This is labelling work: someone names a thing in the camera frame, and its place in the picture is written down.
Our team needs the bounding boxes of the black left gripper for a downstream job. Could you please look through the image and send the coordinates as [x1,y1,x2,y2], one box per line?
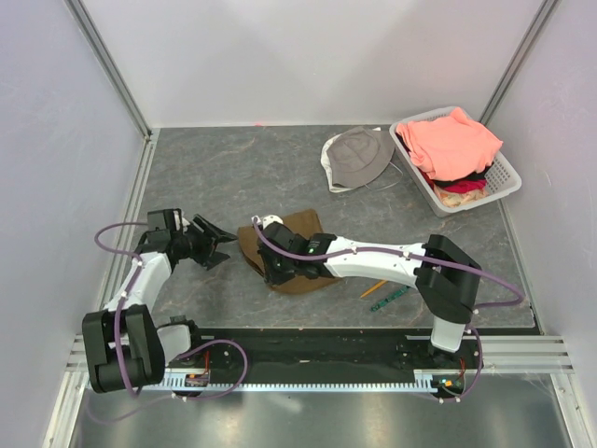
[172,215,237,272]

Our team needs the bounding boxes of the brown cloth napkin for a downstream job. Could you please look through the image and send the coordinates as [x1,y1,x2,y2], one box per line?
[237,208,338,296]

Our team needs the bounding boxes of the orange plastic fork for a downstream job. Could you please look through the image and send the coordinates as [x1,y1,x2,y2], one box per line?
[359,280,387,299]

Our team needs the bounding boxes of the spoon with green handle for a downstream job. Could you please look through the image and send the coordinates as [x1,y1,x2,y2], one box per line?
[369,286,410,313]

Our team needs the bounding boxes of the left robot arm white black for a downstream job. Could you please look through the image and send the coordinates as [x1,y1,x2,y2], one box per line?
[82,208,237,394]

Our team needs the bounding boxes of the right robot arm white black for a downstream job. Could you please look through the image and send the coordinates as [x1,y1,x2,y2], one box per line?
[257,224,480,368]

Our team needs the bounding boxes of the grey bucket hat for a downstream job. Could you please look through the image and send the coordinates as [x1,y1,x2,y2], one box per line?
[320,126,396,193]

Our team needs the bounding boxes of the salmon pink folded garment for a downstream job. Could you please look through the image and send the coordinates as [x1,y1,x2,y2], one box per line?
[396,107,503,181]

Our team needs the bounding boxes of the red and dark clothes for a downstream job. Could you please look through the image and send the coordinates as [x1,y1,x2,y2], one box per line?
[420,166,490,208]

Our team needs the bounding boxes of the white plastic laundry basket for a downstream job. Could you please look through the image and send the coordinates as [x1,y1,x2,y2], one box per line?
[388,106,522,217]

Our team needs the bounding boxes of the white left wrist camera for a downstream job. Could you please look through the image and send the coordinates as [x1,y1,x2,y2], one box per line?
[174,209,189,232]

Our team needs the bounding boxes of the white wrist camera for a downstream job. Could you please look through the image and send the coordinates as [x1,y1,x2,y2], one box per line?
[258,215,284,230]
[174,209,189,232]

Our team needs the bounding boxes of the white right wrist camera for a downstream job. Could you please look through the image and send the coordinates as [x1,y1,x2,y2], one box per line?
[258,215,284,230]

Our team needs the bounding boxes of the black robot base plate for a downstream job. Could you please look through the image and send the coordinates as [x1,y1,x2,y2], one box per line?
[186,328,481,374]

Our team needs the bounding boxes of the grey slotted cable duct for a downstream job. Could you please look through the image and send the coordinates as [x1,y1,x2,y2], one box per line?
[154,371,465,393]

